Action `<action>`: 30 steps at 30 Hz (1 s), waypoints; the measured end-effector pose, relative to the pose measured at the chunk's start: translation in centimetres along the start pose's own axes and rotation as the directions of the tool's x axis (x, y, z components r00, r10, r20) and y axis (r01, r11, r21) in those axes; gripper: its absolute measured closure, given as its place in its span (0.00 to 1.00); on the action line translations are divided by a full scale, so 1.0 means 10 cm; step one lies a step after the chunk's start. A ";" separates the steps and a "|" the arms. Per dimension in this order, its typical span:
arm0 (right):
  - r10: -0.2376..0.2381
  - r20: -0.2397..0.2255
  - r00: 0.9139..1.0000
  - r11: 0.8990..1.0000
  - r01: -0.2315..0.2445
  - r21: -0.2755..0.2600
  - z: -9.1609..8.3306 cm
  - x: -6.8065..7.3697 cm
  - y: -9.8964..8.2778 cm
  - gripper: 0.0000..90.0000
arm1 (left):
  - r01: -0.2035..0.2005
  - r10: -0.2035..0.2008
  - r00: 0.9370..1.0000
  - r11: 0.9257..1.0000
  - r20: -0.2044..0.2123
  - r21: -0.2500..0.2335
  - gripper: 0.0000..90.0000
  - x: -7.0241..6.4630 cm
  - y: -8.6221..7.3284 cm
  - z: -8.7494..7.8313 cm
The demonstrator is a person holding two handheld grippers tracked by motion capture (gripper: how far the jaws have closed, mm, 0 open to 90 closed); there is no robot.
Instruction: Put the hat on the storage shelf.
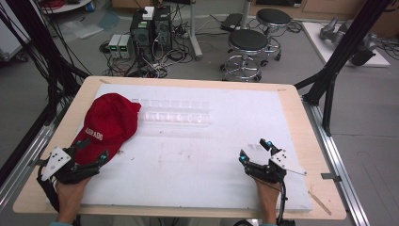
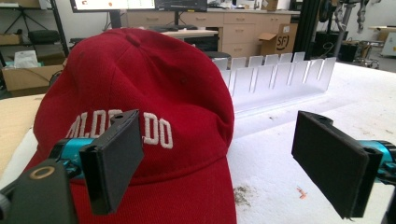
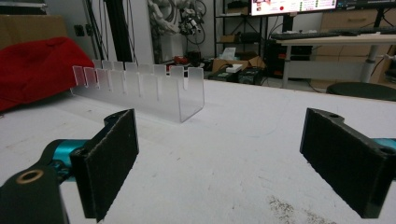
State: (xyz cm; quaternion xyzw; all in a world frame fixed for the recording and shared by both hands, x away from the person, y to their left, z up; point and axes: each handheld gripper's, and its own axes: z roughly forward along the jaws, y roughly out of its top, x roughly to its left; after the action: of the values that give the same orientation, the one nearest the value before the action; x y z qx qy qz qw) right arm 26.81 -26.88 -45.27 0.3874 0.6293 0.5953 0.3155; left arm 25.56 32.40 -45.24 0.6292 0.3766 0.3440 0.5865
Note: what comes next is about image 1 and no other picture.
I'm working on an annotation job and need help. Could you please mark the flat black case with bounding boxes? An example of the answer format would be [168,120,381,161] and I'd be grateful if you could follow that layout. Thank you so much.
[219,12,245,33]

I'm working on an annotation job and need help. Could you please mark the person's right hand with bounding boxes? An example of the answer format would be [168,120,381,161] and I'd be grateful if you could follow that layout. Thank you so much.
[253,178,282,205]

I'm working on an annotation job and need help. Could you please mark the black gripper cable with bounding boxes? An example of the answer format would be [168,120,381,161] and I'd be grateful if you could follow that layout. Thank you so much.
[36,174,61,213]
[274,179,290,226]

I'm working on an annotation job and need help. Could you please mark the thin wooden stick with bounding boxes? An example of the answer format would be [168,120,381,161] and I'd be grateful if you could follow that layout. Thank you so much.
[308,190,333,217]

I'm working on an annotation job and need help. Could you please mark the clear plastic sheet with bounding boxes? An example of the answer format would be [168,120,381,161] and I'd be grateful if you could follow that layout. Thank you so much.
[58,19,105,40]

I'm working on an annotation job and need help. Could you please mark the small metal bracket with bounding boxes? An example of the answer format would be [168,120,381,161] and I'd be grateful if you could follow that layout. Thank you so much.
[320,171,343,184]

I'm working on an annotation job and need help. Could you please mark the clear plastic rack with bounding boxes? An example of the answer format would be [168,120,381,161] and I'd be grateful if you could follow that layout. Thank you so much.
[131,98,212,128]

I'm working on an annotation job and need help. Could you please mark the red baseball cap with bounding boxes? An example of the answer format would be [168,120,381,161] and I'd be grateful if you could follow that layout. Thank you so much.
[71,92,142,167]

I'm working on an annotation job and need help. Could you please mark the person's left hand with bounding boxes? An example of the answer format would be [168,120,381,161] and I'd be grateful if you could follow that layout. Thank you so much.
[56,176,92,205]

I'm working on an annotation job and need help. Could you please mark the white box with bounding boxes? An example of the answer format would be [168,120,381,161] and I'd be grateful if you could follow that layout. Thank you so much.
[141,6,156,21]

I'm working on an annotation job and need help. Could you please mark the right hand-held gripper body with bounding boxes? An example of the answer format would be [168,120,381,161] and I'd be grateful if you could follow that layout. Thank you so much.
[244,148,309,185]

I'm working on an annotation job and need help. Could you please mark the light wooden table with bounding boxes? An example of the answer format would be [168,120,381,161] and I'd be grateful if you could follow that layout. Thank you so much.
[12,75,348,221]

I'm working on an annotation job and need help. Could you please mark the round white table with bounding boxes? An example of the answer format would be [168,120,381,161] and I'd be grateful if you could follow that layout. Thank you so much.
[40,0,94,15]

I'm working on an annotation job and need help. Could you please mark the black computer tower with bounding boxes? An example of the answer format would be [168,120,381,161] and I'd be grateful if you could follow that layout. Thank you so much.
[129,11,155,61]
[152,5,173,52]

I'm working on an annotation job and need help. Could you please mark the grey desk leg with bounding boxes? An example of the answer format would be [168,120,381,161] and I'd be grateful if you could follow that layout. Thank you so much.
[187,0,204,61]

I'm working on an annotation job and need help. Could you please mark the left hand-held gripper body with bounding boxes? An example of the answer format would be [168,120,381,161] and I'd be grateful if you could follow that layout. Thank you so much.
[40,146,102,186]

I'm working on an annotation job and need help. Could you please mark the black round stool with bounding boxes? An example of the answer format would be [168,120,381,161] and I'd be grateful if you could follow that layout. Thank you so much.
[255,8,293,68]
[220,28,270,84]

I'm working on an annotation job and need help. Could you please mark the white floor board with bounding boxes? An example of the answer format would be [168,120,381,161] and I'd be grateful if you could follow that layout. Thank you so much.
[301,21,391,69]

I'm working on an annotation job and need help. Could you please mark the aluminium rail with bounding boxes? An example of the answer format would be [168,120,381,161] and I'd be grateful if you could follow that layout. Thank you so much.
[0,103,70,209]
[301,96,372,226]

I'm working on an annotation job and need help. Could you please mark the grey power supply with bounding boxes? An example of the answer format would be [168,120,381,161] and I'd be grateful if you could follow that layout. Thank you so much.
[107,33,122,59]
[119,33,136,60]

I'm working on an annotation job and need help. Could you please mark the white foam mat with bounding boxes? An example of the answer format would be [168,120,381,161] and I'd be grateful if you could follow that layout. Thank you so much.
[46,83,313,213]

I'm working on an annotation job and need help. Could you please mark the black frame stand with cables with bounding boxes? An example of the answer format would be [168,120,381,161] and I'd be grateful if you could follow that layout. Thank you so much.
[0,0,91,186]

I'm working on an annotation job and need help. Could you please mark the tangle of floor cables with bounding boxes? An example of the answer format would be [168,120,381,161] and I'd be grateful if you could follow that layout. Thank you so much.
[99,40,196,79]

